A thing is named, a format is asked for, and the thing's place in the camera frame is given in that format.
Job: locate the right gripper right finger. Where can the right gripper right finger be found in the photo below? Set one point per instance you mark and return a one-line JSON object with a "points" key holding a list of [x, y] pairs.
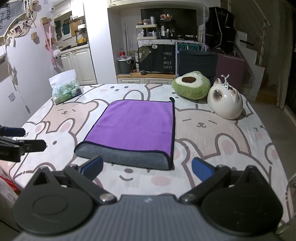
{"points": [[240, 203]]}

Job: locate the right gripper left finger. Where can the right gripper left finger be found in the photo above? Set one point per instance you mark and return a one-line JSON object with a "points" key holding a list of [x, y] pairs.
{"points": [[57, 202]]}

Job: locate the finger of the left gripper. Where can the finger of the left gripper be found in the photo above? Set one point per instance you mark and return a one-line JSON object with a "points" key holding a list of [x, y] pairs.
{"points": [[12, 150]]}

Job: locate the purple and grey towel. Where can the purple and grey towel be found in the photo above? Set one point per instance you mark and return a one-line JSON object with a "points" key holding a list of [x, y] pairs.
{"points": [[134, 133]]}

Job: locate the floral tissue pack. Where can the floral tissue pack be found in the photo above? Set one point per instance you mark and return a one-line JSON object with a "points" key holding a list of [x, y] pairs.
{"points": [[64, 86]]}

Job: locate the white ceramic cat figurine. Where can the white ceramic cat figurine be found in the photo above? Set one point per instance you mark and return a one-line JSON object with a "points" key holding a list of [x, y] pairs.
{"points": [[225, 100]]}

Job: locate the white kitchen cabinet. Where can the white kitchen cabinet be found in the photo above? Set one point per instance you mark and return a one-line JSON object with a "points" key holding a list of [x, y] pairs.
{"points": [[79, 59]]}

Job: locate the green avocado plush pillow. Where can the green avocado plush pillow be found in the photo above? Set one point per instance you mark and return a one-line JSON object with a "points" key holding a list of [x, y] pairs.
{"points": [[193, 85]]}

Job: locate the maroon panel board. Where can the maroon panel board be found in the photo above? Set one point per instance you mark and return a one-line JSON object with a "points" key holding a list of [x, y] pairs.
{"points": [[233, 66]]}

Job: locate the dark grey trash bin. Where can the dark grey trash bin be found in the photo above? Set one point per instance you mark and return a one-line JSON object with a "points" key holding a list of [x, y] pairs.
{"points": [[125, 63]]}

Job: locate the white wooden drawer bench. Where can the white wooden drawer bench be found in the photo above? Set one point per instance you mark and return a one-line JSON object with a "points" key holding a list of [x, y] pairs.
{"points": [[149, 78]]}

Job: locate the dark blue chair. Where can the dark blue chair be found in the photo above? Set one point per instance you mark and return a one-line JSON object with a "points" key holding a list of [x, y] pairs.
{"points": [[202, 61]]}

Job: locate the black have a nice day cloth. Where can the black have a nice day cloth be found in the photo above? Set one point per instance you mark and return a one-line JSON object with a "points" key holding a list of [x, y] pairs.
{"points": [[157, 58]]}

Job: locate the teal lettered poster sign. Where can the teal lettered poster sign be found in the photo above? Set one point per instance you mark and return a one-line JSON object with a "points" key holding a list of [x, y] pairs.
{"points": [[188, 46]]}

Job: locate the black hanging jacket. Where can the black hanging jacket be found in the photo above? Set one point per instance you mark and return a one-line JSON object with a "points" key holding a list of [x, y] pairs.
{"points": [[219, 31]]}

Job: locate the white tiered storage shelf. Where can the white tiered storage shelf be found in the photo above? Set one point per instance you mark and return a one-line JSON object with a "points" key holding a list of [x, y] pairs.
{"points": [[147, 32]]}

